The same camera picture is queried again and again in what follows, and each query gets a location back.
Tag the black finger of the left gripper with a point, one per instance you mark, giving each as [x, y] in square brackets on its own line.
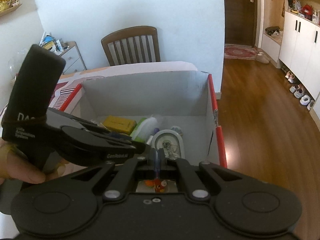
[113, 138]

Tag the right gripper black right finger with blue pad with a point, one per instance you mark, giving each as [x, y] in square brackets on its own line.
[181, 177]

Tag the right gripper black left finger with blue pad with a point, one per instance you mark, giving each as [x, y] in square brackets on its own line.
[131, 176]

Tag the clear bottle green cap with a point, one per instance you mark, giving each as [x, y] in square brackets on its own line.
[144, 129]

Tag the grey-blue correction tape dispenser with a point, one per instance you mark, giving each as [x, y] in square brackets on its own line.
[170, 142]

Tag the orange plush keychain toy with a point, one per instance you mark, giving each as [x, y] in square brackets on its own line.
[158, 185]

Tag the person's left hand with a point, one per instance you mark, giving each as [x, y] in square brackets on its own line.
[15, 167]

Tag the pink cartoon figurine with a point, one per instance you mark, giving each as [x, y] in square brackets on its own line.
[177, 129]

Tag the red white cardboard box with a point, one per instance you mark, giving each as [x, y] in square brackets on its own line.
[185, 99]

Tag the red white patterned tablecloth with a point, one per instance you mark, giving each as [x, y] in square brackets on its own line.
[67, 83]

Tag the clear glass bowl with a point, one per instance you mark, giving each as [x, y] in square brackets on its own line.
[16, 61]

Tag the white drawer cabinet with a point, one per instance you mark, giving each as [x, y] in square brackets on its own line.
[73, 58]

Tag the clear plastic bag of items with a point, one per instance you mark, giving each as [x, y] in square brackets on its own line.
[50, 43]

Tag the brown wooden chair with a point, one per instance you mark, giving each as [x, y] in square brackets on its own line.
[131, 45]

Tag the red patterned doormat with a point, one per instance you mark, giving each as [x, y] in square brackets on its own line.
[236, 51]

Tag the grey slippers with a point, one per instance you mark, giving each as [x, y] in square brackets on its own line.
[262, 58]

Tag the dark wooden door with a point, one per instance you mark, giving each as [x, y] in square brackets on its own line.
[240, 22]

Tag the wooden wall shelf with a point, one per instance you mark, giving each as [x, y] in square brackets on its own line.
[8, 6]

